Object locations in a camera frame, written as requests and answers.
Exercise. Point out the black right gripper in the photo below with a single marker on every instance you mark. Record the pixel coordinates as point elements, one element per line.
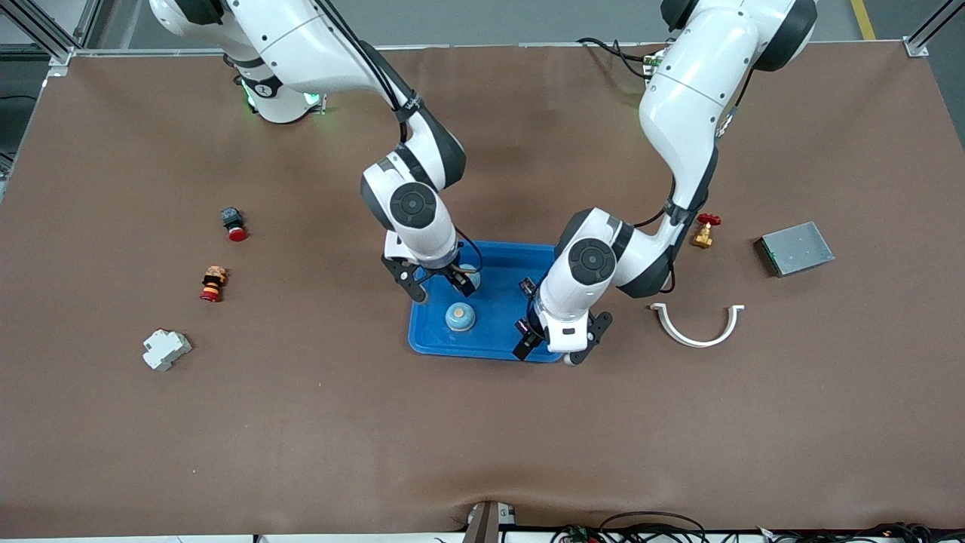
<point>452,271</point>

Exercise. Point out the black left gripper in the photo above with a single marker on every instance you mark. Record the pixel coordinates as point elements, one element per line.
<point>529,319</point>

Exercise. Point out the blue bell wooden knob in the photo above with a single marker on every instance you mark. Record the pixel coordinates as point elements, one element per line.
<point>472,271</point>
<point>460,317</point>

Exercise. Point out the dark cylindrical capacitor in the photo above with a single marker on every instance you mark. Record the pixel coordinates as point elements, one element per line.
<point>527,286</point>

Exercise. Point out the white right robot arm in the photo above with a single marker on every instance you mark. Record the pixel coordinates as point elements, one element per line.
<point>301,45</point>

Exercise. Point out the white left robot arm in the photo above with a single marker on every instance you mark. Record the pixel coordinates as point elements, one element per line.
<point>693,98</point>

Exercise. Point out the blue plastic tray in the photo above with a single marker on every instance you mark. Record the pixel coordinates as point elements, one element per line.
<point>497,332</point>

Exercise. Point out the white curved plastic clamp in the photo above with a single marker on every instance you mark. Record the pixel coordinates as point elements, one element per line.
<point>697,343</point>

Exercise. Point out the red push button black body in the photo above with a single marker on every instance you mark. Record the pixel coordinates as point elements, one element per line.
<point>234,225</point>

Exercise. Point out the orange emergency stop button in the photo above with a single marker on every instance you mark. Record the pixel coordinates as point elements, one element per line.
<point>213,283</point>

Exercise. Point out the grey metal box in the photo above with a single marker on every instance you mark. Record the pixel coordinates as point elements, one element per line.
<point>795,249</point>

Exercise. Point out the white circuit breaker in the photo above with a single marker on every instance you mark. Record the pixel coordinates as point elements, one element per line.
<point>166,351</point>

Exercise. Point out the aluminium frame post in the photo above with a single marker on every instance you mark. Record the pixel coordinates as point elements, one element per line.
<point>60,54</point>
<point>916,47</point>

